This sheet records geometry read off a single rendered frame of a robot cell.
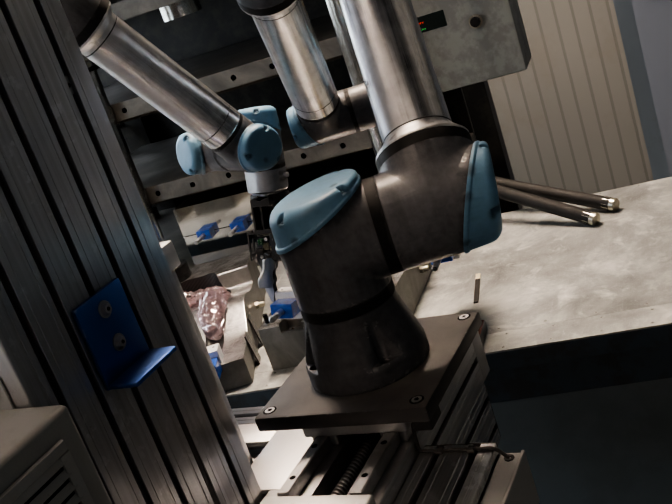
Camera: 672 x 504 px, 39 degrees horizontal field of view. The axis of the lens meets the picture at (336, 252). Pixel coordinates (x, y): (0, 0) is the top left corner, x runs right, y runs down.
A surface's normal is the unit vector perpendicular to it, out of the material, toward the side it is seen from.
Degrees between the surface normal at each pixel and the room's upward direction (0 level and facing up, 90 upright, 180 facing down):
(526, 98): 90
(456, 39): 90
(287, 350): 90
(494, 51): 90
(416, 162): 53
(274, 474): 0
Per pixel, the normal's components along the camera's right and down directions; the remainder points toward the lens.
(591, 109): -0.38, 0.41
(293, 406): -0.31, -0.90
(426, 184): -0.24, -0.33
